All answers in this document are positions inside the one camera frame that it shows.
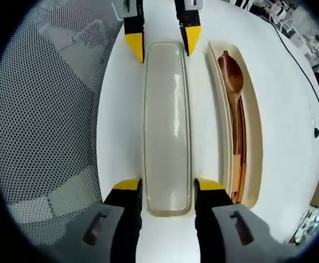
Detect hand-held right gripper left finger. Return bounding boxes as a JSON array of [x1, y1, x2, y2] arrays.
[[66, 177, 144, 263]]

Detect beige cutlery case lid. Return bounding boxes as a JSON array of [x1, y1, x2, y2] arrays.
[[143, 42, 192, 219]]

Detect black power cable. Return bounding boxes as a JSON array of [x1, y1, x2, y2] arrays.
[[269, 23, 319, 139]]

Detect white office chair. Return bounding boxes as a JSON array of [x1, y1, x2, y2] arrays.
[[269, 7, 296, 33]]

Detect large green potted plant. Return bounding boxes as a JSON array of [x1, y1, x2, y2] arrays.
[[289, 205, 319, 243]]

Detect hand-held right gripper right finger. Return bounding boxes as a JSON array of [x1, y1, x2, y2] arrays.
[[193, 177, 271, 263]]

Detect beige cutlery case base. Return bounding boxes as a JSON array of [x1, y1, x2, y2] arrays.
[[205, 40, 264, 211]]

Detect grey mesh office chair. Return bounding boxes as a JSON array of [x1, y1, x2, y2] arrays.
[[0, 4, 125, 246]]

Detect brown wooden chopstick utensil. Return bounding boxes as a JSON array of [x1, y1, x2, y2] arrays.
[[241, 101, 249, 205], [237, 97, 245, 205]]

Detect dark red wooden spoon utensil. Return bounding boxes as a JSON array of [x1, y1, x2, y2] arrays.
[[217, 50, 244, 205]]

